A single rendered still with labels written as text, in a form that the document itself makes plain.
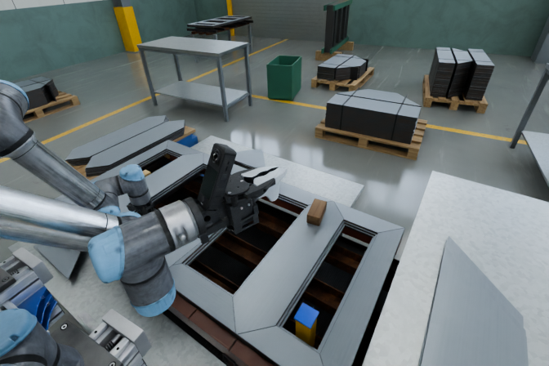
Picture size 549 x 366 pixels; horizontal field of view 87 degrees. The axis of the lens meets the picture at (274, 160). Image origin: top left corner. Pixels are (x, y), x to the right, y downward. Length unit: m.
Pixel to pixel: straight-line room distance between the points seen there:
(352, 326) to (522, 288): 0.48
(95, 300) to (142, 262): 1.02
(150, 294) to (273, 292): 0.63
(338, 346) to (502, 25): 8.38
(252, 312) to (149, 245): 0.66
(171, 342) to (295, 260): 0.53
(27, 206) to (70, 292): 1.05
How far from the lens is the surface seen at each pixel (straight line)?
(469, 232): 1.19
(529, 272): 1.16
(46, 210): 0.60
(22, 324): 0.77
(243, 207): 0.55
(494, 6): 8.83
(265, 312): 1.10
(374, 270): 1.23
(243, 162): 1.85
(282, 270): 1.18
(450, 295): 0.96
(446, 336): 0.89
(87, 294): 1.56
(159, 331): 1.34
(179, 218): 0.50
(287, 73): 4.73
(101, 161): 2.08
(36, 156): 0.99
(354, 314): 1.11
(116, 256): 0.50
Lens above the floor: 1.80
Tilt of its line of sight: 33 degrees down
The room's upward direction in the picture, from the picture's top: 2 degrees counter-clockwise
